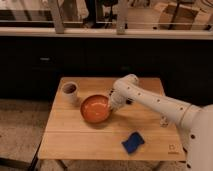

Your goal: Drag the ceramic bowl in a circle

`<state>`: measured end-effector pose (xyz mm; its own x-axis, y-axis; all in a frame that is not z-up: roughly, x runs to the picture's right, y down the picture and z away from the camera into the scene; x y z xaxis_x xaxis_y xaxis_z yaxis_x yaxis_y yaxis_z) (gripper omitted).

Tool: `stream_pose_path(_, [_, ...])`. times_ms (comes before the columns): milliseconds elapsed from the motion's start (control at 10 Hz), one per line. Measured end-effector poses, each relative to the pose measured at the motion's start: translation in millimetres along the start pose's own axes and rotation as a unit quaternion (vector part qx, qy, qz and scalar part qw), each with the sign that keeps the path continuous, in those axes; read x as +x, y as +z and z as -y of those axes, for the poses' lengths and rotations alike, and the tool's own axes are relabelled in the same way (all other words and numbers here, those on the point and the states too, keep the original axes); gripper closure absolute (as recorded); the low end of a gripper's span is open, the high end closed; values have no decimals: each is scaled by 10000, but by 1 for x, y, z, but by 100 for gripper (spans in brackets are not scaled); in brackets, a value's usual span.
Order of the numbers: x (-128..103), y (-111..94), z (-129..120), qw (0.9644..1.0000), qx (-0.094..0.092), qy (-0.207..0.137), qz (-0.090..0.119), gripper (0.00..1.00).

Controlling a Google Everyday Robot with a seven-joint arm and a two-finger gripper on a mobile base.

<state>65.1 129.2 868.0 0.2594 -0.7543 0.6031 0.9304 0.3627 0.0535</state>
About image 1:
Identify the black rectangular box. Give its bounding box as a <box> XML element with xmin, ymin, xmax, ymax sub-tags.
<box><xmin>126</xmin><ymin>98</ymin><xmax>133</xmax><ymax>105</ymax></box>

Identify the blue sponge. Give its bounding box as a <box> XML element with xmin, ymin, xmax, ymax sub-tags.
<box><xmin>122</xmin><ymin>132</ymin><xmax>145</xmax><ymax>154</ymax></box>

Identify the orange ceramic bowl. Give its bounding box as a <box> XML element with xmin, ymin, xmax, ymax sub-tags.
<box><xmin>80</xmin><ymin>95</ymin><xmax>110</xmax><ymax>123</ymax></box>

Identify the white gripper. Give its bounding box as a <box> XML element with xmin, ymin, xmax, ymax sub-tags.
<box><xmin>109</xmin><ymin>89</ymin><xmax>125</xmax><ymax>111</ymax></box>

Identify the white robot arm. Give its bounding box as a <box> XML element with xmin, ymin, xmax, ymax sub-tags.
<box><xmin>109</xmin><ymin>74</ymin><xmax>213</xmax><ymax>171</ymax></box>

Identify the white clamp on table edge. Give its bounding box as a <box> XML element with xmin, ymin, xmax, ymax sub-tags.
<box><xmin>160</xmin><ymin>116</ymin><xmax>169</xmax><ymax>127</ymax></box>

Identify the wooden table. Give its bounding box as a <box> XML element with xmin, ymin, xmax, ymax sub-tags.
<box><xmin>37</xmin><ymin>76</ymin><xmax>187</xmax><ymax>171</ymax></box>

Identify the cardboard box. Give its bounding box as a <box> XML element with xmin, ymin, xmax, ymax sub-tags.
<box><xmin>156</xmin><ymin>2</ymin><xmax>212</xmax><ymax>31</ymax></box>

